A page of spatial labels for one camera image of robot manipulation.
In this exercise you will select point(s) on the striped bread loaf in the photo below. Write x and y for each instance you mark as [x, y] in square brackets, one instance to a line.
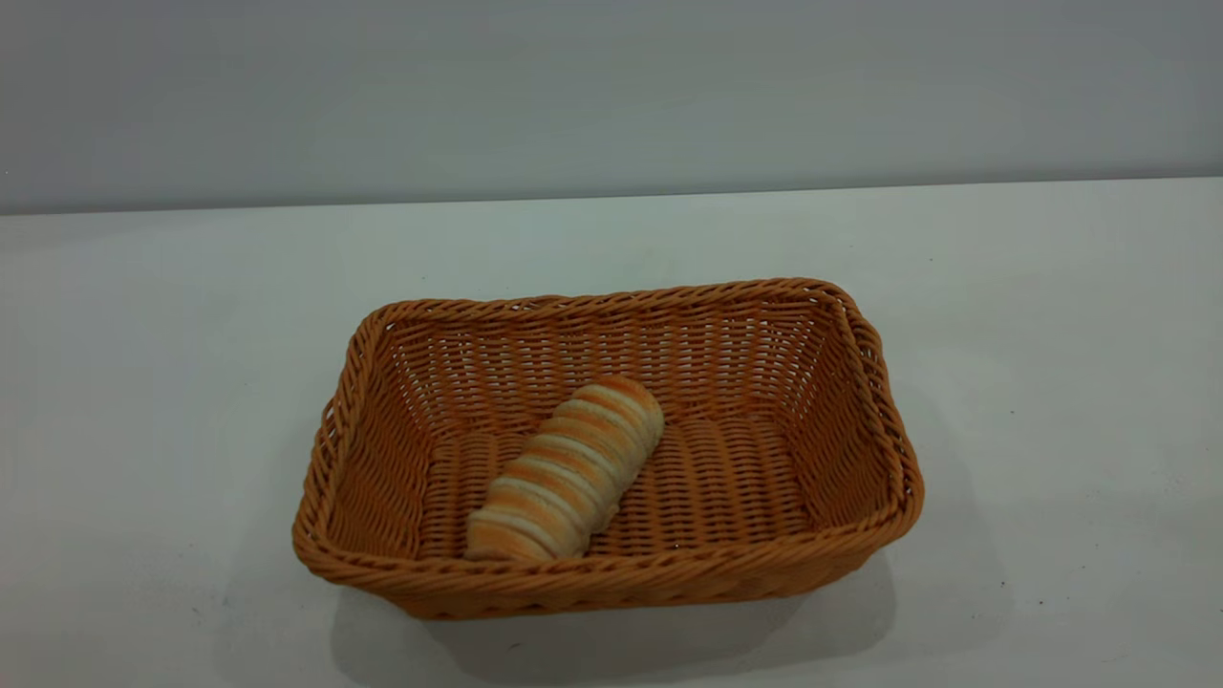
[564, 473]

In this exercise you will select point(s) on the orange woven wicker basket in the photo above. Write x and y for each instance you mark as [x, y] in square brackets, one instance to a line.
[726, 478]

